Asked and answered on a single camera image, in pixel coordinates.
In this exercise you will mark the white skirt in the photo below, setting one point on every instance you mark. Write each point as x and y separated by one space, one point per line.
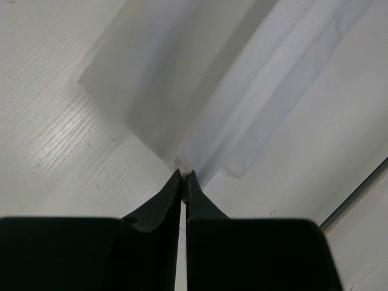
204 84

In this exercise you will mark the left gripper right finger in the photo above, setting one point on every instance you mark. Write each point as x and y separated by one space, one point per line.
253 254

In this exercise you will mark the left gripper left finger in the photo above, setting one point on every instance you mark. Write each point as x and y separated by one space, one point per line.
135 252

